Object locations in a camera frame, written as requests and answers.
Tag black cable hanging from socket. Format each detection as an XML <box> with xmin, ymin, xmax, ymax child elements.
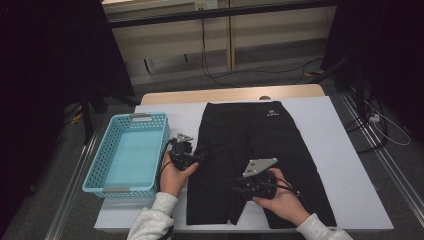
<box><xmin>199</xmin><ymin>9</ymin><xmax>241</xmax><ymax>89</ymax></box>

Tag dark curtain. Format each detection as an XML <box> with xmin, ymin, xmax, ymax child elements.
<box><xmin>321</xmin><ymin>0</ymin><xmax>424</xmax><ymax>141</ymax></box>
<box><xmin>0</xmin><ymin>0</ymin><xmax>136</xmax><ymax>234</ymax></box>

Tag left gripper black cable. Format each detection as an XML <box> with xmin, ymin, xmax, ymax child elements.
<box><xmin>157</xmin><ymin>138</ymin><xmax>178</xmax><ymax>240</ymax></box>

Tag black metal stand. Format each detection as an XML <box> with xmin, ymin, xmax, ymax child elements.
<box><xmin>79</xmin><ymin>93</ymin><xmax>141</xmax><ymax>146</ymax></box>
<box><xmin>308</xmin><ymin>53</ymin><xmax>368</xmax><ymax>121</ymax></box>

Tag white wall socket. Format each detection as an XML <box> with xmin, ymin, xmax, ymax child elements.
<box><xmin>194</xmin><ymin>0</ymin><xmax>219</xmax><ymax>11</ymax></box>

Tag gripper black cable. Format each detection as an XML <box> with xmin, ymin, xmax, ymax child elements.
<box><xmin>157</xmin><ymin>138</ymin><xmax>178</xmax><ymax>240</ymax></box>
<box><xmin>274</xmin><ymin>178</ymin><xmax>300</xmax><ymax>197</ymax></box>

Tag black pants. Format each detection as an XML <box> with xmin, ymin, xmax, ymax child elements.
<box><xmin>185</xmin><ymin>100</ymin><xmax>338</xmax><ymax>230</ymax></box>

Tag person's right hand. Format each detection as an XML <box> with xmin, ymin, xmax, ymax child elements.
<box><xmin>252</xmin><ymin>167</ymin><xmax>311</xmax><ymax>227</ymax></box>

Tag long black floor cable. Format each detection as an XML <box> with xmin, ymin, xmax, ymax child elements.
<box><xmin>213</xmin><ymin>56</ymin><xmax>324</xmax><ymax>81</ymax></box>

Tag black floor cable bundle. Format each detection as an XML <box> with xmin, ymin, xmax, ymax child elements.
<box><xmin>344</xmin><ymin>96</ymin><xmax>389</xmax><ymax>154</ymax></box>

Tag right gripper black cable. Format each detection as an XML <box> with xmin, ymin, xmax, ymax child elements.
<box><xmin>274</xmin><ymin>178</ymin><xmax>300</xmax><ymax>197</ymax></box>

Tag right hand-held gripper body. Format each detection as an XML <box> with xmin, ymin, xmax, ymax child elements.
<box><xmin>239</xmin><ymin>157</ymin><xmax>279</xmax><ymax>201</ymax></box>

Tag white floor cable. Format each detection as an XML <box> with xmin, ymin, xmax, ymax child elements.
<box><xmin>364</xmin><ymin>99</ymin><xmax>412</xmax><ymax>147</ymax></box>

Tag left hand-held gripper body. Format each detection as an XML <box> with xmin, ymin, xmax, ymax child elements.
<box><xmin>168</xmin><ymin>132</ymin><xmax>201</xmax><ymax>172</ymax></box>

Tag metal floor rail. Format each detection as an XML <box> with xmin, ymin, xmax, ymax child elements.
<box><xmin>44</xmin><ymin>133</ymin><xmax>101</xmax><ymax>240</ymax></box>
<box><xmin>339</xmin><ymin>91</ymin><xmax>424</xmax><ymax>218</ymax></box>

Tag blue perforated plastic basket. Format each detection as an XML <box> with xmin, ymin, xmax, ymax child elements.
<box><xmin>81</xmin><ymin>112</ymin><xmax>171</xmax><ymax>200</ymax></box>

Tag person's left hand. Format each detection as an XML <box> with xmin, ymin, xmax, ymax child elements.
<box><xmin>159</xmin><ymin>151</ymin><xmax>200</xmax><ymax>198</ymax></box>

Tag white table cover sheet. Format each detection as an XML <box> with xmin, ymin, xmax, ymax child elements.
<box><xmin>94</xmin><ymin>95</ymin><xmax>394</xmax><ymax>233</ymax></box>

